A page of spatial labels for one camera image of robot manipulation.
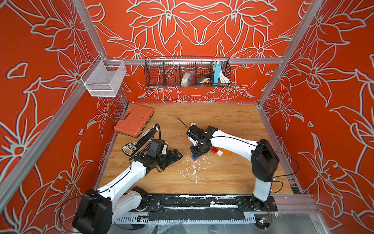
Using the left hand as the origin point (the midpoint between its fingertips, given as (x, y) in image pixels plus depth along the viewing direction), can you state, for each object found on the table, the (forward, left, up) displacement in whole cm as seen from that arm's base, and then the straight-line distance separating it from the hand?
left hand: (178, 158), depth 81 cm
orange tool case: (+27, +35, -3) cm, 44 cm away
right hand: (+3, -8, 0) cm, 9 cm away
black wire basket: (+54, +12, +22) cm, 59 cm away
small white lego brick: (+8, -25, -6) cm, 27 cm away
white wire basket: (+42, +53, +23) cm, 71 cm away
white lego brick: (+30, -8, -6) cm, 32 cm away
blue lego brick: (+4, -9, -7) cm, 12 cm away
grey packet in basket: (+43, -2, +24) cm, 50 cm away
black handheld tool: (+7, +33, -6) cm, 34 cm away
